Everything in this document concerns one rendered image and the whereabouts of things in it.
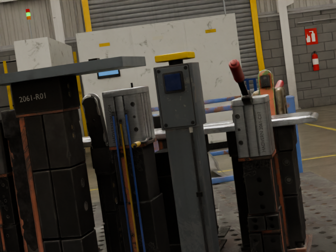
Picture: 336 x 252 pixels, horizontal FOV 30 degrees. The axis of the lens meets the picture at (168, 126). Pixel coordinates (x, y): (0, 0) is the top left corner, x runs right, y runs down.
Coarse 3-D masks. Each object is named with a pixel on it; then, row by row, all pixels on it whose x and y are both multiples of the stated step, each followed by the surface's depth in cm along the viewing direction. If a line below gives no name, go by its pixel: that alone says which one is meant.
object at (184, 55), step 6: (162, 54) 109; (168, 54) 109; (174, 54) 109; (180, 54) 108; (186, 54) 108; (192, 54) 112; (156, 60) 110; (162, 60) 109; (168, 60) 109; (174, 60) 110; (180, 60) 111
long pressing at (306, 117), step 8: (296, 112) 147; (304, 112) 144; (312, 112) 145; (232, 120) 149; (272, 120) 132; (280, 120) 132; (288, 120) 131; (296, 120) 131; (304, 120) 131; (312, 120) 132; (160, 128) 155; (208, 128) 136; (216, 128) 136; (224, 128) 135; (232, 128) 135; (88, 136) 160; (160, 136) 139; (88, 144) 144
